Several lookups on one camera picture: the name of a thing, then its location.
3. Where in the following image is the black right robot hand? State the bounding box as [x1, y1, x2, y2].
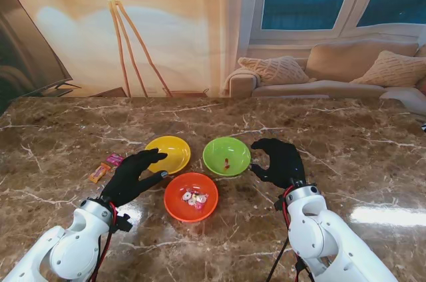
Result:
[250, 138, 306, 190]

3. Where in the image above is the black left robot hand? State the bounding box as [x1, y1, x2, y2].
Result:
[101, 148, 169, 209]

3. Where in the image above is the orange candy bar wrapper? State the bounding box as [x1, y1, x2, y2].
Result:
[89, 162, 111, 184]

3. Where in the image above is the clear ring candy packet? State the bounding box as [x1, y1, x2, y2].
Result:
[180, 187, 210, 212]

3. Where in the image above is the pink candy packet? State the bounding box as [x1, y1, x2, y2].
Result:
[106, 152, 126, 167]

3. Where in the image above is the yellow plastic bowl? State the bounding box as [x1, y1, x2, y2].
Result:
[144, 135, 192, 176]

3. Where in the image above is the orange plastic bowl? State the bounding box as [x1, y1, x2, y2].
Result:
[164, 172, 220, 223]

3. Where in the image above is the green plastic bowl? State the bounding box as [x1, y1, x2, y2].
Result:
[202, 136, 252, 177]

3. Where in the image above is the cream knitted pillow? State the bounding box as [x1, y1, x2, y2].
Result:
[238, 55, 317, 86]
[351, 51, 426, 87]

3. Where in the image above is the beige sofa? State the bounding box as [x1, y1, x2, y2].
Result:
[224, 41, 426, 116]

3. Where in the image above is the light sheer curtain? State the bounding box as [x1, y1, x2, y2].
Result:
[212, 0, 267, 96]

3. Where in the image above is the flat screen television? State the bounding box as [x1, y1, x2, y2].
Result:
[0, 0, 81, 97]

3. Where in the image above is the red black left arm cable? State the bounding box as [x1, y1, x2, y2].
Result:
[88, 204, 116, 282]

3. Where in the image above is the red black arm cable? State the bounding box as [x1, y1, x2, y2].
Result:
[266, 188, 314, 282]
[88, 204, 116, 282]

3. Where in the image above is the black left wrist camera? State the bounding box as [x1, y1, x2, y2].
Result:
[112, 213, 133, 233]

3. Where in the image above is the red black right arm cable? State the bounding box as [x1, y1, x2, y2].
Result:
[266, 188, 314, 282]

